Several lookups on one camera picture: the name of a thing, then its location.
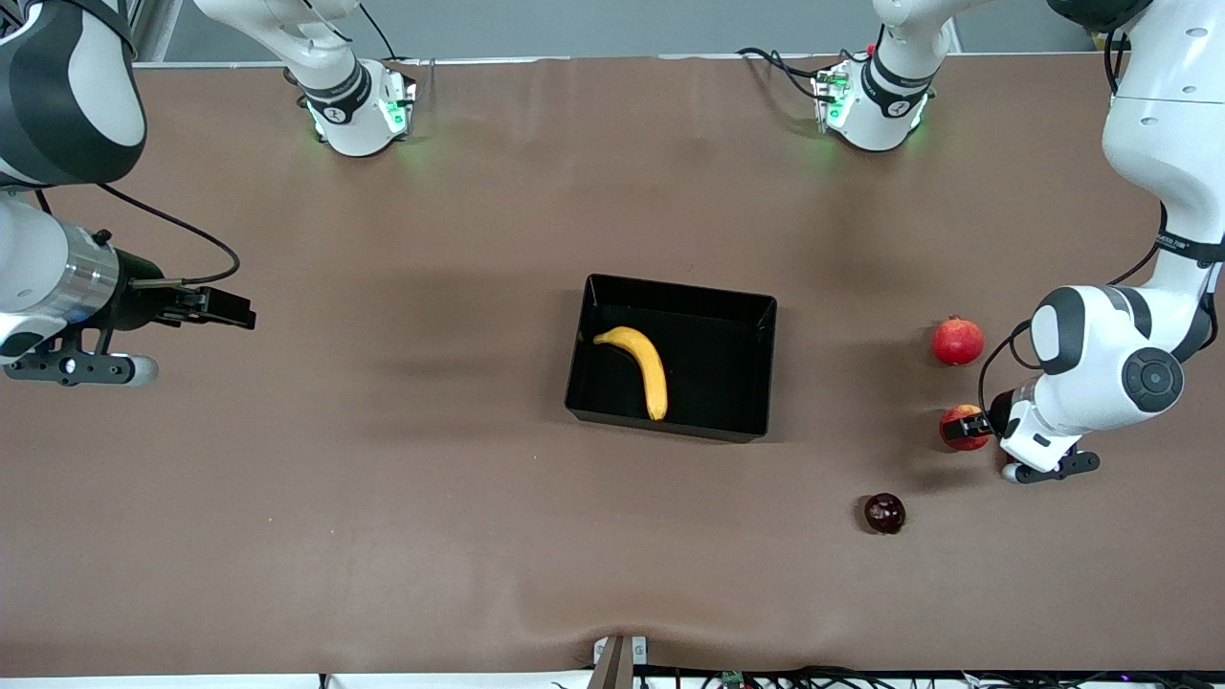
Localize black plastic box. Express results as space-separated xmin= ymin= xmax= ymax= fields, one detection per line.
xmin=564 ymin=274 xmax=778 ymax=444

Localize dark purple plum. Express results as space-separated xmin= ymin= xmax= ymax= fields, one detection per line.
xmin=863 ymin=493 xmax=907 ymax=535

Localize black left arm base cables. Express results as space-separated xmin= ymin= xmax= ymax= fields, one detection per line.
xmin=737 ymin=46 xmax=843 ymax=101

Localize red pomegranate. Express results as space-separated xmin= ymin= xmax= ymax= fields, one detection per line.
xmin=932 ymin=315 xmax=986 ymax=367

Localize aluminium frame profile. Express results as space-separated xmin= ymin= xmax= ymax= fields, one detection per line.
xmin=124 ymin=0 xmax=192 ymax=66

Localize yellow banana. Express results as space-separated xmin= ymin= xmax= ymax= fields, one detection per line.
xmin=592 ymin=326 xmax=669 ymax=422

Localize brown table cover mat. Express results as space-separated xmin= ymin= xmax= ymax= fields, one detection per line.
xmin=0 ymin=56 xmax=1225 ymax=676

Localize red yellow apple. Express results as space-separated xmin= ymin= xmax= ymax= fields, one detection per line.
xmin=939 ymin=403 xmax=993 ymax=453

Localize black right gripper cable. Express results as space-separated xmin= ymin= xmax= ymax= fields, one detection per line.
xmin=36 ymin=182 xmax=240 ymax=288

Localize black right arm base cable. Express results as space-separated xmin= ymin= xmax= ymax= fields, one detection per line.
xmin=359 ymin=0 xmax=398 ymax=60

